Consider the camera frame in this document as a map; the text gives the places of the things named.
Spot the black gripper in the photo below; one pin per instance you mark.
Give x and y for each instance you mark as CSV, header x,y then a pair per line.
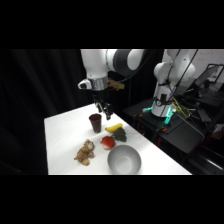
x,y
100,98

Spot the brown plastic cup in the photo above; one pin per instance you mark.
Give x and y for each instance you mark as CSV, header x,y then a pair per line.
x,y
96,123

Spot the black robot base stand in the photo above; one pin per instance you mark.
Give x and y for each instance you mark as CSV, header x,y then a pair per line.
x,y
186,133

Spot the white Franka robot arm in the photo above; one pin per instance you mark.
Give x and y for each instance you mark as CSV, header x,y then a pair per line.
x,y
95,65

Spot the grey metal bowl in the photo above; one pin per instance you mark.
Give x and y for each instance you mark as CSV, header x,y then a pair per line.
x,y
124,160

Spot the red toy strawberry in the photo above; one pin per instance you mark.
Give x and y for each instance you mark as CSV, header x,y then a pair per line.
x,y
108,142

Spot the tiger plush toy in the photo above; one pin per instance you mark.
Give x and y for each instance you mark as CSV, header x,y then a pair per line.
x,y
85,152

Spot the black curtain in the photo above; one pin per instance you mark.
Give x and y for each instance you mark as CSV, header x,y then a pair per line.
x,y
36,86

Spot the dark laptop monitor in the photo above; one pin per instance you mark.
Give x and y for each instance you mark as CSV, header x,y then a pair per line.
x,y
207,76

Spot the yellow wrist camera mount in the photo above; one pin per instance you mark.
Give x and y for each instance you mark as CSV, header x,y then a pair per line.
x,y
116,85

